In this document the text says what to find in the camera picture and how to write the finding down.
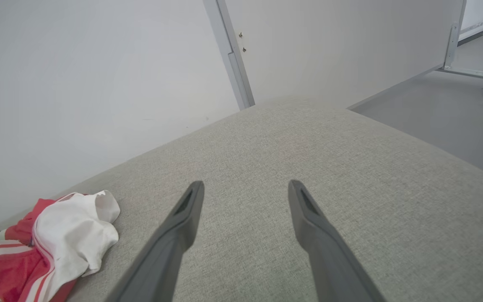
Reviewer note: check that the grey aluminium partition post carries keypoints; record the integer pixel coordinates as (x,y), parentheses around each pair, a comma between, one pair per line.
(232,54)

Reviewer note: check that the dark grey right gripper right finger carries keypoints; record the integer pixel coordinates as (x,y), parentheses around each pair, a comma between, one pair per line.
(329,260)

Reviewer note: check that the red and white striped garment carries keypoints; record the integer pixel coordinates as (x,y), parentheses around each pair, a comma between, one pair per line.
(69,239)

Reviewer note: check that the metal partition stand foot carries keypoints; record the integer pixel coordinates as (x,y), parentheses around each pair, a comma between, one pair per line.
(453,46)

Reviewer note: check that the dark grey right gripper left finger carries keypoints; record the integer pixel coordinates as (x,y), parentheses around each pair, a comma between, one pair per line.
(170,251)

